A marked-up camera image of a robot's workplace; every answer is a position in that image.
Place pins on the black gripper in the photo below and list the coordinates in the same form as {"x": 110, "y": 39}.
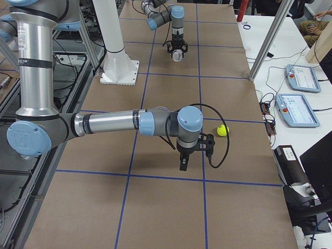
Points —
{"x": 177, "y": 40}
{"x": 185, "y": 152}

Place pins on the white blue tennis ball can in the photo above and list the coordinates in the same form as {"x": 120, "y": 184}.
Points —
{"x": 177, "y": 55}

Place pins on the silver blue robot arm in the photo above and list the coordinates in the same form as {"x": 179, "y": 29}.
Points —
{"x": 166, "y": 15}
{"x": 39, "y": 126}

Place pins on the Roland Garros tennis ball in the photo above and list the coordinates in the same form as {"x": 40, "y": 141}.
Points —
{"x": 222, "y": 130}

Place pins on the orange black electronics module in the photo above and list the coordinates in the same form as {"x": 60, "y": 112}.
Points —
{"x": 264, "y": 107}

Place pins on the black box with label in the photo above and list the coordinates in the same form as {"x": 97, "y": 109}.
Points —
{"x": 288, "y": 166}

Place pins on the near teach pendant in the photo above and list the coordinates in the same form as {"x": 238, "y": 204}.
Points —
{"x": 296, "y": 111}

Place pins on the teach pendant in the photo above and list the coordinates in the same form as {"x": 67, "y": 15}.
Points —
{"x": 296, "y": 111}
{"x": 302, "y": 78}

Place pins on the far teach pendant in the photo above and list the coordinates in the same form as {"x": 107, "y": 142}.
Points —
{"x": 302, "y": 78}

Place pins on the black monitor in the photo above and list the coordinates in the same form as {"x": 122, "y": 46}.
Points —
{"x": 316, "y": 162}

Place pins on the seated person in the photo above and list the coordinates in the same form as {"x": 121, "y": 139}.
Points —
{"x": 312, "y": 29}

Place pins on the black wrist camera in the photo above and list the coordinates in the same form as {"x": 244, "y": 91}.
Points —
{"x": 206, "y": 144}

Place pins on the white pedestal column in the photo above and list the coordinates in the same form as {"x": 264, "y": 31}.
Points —
{"x": 118, "y": 68}

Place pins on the aluminium frame post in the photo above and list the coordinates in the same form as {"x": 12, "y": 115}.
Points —
{"x": 278, "y": 9}

